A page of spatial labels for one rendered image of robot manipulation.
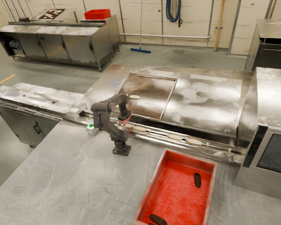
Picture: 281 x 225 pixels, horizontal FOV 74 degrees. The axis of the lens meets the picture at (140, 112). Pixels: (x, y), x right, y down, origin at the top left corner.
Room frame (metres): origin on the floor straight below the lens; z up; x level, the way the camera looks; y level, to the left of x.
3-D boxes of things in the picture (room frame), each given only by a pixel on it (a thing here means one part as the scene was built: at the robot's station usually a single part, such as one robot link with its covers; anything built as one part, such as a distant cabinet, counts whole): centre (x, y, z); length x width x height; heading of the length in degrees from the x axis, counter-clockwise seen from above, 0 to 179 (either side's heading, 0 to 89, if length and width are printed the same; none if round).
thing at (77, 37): (4.99, 1.76, 0.51); 3.00 x 1.26 x 1.03; 61
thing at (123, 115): (1.09, 0.12, 0.99); 0.10 x 0.07 x 0.07; 152
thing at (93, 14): (4.87, 0.69, 0.94); 0.51 x 0.36 x 0.13; 65
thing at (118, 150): (0.88, 0.17, 0.86); 0.12 x 0.09 x 0.08; 67
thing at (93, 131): (1.10, 0.40, 0.84); 0.08 x 0.08 x 0.11; 61
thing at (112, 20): (4.87, 0.69, 0.44); 0.70 x 0.55 x 0.87; 61
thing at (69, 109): (1.61, 1.07, 0.89); 1.25 x 0.18 x 0.09; 61
